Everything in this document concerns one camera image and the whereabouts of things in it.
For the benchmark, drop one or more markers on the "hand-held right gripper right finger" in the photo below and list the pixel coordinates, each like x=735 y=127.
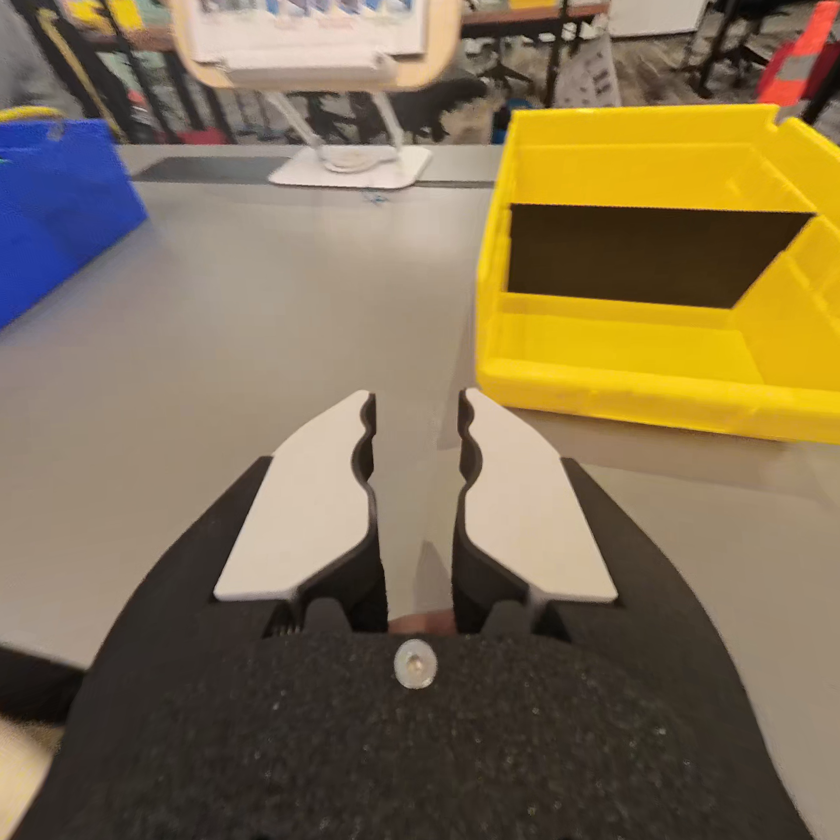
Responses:
x=531 y=518

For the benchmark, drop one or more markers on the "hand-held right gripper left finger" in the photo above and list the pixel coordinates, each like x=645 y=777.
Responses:
x=308 y=518

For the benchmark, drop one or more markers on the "yellow plastic bin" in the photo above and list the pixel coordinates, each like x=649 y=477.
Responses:
x=623 y=367

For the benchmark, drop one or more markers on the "black bin divider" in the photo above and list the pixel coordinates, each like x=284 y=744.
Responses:
x=643 y=256

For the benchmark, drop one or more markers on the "white stand base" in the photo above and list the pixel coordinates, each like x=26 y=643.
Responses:
x=394 y=172

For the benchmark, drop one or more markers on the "beige trousers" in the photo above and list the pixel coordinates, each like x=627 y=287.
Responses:
x=19 y=774

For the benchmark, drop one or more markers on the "blue plastic bin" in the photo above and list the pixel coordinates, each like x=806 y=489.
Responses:
x=59 y=216

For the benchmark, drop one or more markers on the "orange striped traffic cone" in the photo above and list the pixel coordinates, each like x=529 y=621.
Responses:
x=797 y=59

